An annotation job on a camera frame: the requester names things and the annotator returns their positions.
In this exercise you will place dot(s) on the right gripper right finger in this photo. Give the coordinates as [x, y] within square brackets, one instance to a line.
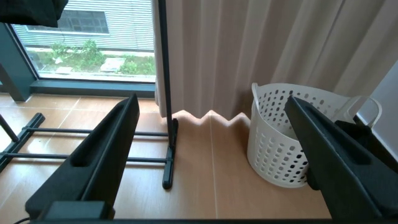
[342, 186]

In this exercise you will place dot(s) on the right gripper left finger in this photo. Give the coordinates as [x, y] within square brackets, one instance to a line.
[102, 174]

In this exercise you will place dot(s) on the black garment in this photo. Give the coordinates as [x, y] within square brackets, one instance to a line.
[348, 129]

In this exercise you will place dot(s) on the black shorts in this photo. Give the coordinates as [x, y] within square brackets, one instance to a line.
[31, 12]

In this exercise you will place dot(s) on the white laundry basket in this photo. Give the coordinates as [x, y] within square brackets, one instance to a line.
[273, 140]

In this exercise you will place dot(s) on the black clothes rack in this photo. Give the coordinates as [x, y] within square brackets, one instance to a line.
[168, 93]

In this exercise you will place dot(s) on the window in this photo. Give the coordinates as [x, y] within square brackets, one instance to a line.
[93, 46]

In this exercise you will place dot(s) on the beige curtain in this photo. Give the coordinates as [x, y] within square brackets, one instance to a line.
[248, 46]

